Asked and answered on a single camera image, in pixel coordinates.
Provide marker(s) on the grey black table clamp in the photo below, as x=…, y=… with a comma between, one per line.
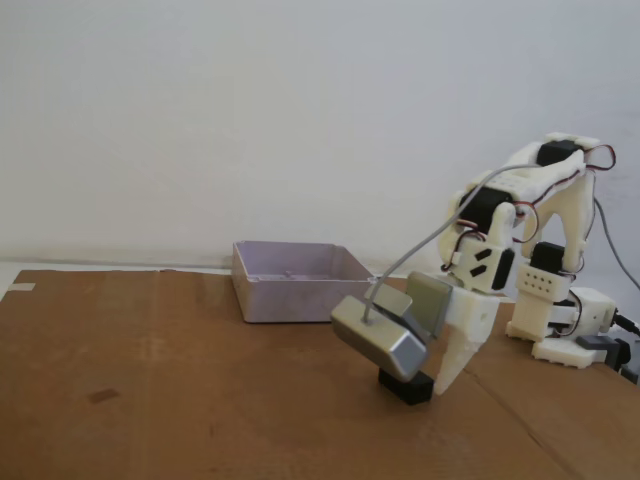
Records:
x=597, y=343

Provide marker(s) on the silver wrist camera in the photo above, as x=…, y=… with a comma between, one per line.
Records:
x=375, y=340

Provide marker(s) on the pale plastic open box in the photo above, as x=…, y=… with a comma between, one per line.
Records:
x=290, y=305

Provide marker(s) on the black rectangular block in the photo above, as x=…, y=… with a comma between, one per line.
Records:
x=415, y=392

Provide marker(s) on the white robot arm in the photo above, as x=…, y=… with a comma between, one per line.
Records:
x=580, y=210

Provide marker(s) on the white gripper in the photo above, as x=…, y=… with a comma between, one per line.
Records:
x=469, y=316

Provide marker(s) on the white tape piece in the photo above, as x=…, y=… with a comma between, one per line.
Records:
x=22, y=287

